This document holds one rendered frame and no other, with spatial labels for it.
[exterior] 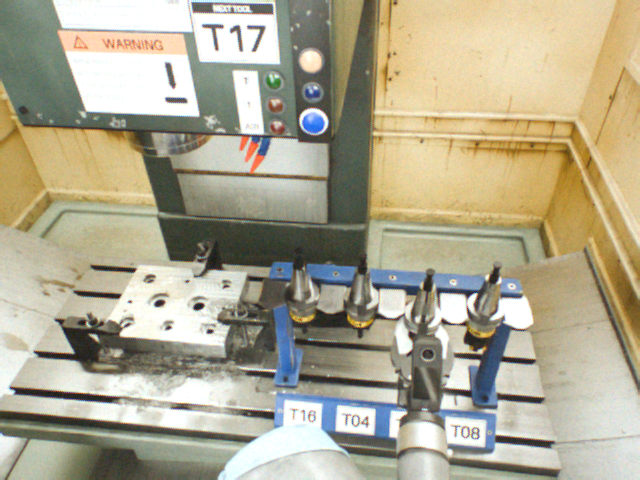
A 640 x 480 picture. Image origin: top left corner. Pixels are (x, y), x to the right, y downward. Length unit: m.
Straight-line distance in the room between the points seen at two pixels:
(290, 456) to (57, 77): 0.55
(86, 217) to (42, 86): 1.62
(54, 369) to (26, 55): 0.83
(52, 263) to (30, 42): 1.30
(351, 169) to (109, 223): 1.16
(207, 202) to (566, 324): 1.09
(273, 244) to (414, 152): 0.61
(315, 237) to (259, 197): 0.23
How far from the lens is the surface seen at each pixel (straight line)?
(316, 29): 0.64
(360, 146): 1.48
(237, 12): 0.65
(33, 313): 1.87
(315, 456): 0.51
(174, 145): 0.93
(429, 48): 1.74
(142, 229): 2.24
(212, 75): 0.69
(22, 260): 2.00
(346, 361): 1.26
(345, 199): 1.59
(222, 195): 1.63
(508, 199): 2.07
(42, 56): 0.78
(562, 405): 1.44
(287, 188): 1.55
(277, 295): 0.97
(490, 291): 0.92
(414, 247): 2.03
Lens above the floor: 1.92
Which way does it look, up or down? 41 degrees down
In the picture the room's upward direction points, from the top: 2 degrees counter-clockwise
